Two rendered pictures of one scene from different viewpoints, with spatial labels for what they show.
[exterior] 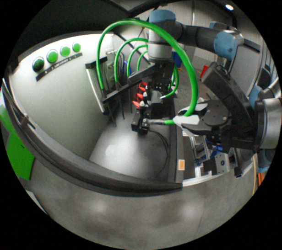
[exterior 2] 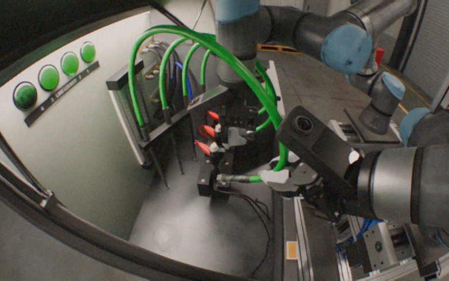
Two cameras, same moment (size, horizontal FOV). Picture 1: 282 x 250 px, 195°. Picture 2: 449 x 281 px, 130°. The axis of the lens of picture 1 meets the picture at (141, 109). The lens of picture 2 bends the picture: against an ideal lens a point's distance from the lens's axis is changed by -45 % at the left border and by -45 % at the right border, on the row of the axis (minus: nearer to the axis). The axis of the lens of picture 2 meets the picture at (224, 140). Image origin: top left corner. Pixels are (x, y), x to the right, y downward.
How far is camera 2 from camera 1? 0.13 m
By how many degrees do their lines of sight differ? 3
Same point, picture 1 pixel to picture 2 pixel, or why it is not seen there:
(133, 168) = (208, 265)
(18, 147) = not seen: outside the picture
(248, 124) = (342, 185)
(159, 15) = (230, 10)
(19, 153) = not seen: outside the picture
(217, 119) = (305, 178)
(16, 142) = not seen: outside the picture
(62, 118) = (77, 183)
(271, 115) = (382, 178)
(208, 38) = (313, 43)
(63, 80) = (74, 117)
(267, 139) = (377, 208)
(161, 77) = (242, 107)
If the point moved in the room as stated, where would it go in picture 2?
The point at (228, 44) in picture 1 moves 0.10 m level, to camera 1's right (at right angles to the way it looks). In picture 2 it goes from (344, 54) to (391, 63)
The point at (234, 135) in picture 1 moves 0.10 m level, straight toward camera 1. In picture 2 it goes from (340, 197) to (271, 220)
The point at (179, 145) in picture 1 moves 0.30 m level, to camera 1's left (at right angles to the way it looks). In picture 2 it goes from (288, 216) to (185, 223)
